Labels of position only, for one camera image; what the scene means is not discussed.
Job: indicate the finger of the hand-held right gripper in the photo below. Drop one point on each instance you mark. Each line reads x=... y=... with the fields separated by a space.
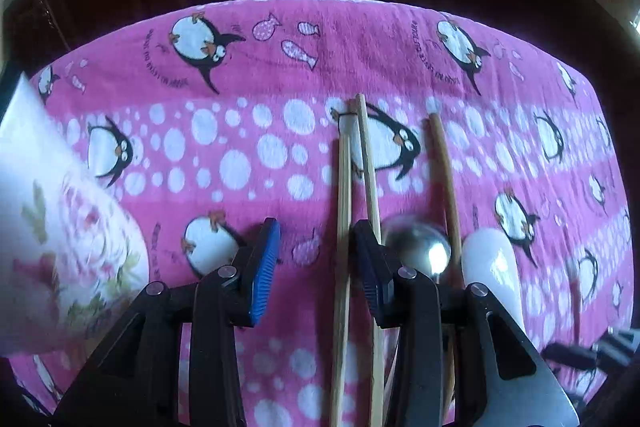
x=570 y=356

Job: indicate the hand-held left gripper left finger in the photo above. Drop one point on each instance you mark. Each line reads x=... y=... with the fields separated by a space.
x=262 y=272

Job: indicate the brown chopstick white tip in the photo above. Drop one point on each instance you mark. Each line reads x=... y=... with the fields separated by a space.
x=576 y=287
x=445 y=167

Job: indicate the light wooden chopstick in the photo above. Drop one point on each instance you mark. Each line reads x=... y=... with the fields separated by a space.
x=367 y=167
x=344 y=187

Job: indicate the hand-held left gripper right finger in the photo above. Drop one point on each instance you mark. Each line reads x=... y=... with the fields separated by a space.
x=372 y=277

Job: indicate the metal spoon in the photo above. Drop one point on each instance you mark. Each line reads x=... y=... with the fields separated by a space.
x=415 y=242

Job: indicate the white ceramic spoon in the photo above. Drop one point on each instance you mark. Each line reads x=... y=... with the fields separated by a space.
x=487 y=262

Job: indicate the pink penguin printed blanket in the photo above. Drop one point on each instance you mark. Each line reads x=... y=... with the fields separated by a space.
x=300 y=57

